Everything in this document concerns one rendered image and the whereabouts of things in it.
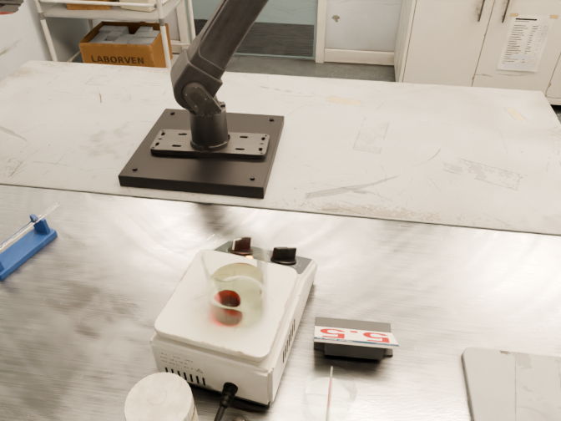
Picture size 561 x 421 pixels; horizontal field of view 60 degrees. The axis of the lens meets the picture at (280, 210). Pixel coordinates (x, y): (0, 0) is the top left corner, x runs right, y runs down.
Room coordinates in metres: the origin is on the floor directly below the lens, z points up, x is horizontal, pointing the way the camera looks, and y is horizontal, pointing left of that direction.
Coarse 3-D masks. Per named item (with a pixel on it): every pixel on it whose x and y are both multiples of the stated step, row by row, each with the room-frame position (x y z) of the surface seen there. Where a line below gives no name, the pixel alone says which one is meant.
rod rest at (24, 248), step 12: (36, 216) 0.52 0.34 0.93; (36, 228) 0.52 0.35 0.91; (48, 228) 0.51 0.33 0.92; (24, 240) 0.50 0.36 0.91; (36, 240) 0.50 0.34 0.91; (48, 240) 0.50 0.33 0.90; (12, 252) 0.47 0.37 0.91; (24, 252) 0.47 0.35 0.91; (36, 252) 0.48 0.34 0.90; (0, 264) 0.44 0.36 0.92; (12, 264) 0.45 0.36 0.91; (0, 276) 0.43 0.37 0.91
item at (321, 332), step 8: (320, 328) 0.35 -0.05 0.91; (328, 328) 0.35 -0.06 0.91; (320, 336) 0.32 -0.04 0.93; (328, 336) 0.32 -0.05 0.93; (336, 336) 0.32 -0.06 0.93; (344, 336) 0.32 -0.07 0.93; (352, 336) 0.33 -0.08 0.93; (360, 336) 0.33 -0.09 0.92; (368, 336) 0.33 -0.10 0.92; (376, 336) 0.33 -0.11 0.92; (384, 336) 0.33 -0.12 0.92
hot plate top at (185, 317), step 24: (192, 264) 0.38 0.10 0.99; (192, 288) 0.34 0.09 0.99; (288, 288) 0.34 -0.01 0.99; (168, 312) 0.31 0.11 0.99; (192, 312) 0.31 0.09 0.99; (168, 336) 0.28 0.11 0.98; (192, 336) 0.28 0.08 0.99; (216, 336) 0.28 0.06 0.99; (240, 336) 0.28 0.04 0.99; (264, 336) 0.28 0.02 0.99; (264, 360) 0.26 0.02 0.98
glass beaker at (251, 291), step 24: (216, 240) 0.34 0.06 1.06; (240, 240) 0.34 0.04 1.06; (264, 240) 0.33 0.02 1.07; (216, 264) 0.33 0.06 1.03; (264, 264) 0.30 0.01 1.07; (216, 288) 0.29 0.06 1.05; (240, 288) 0.28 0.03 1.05; (264, 288) 0.30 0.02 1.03; (216, 312) 0.29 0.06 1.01; (240, 312) 0.28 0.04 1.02; (264, 312) 0.30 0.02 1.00
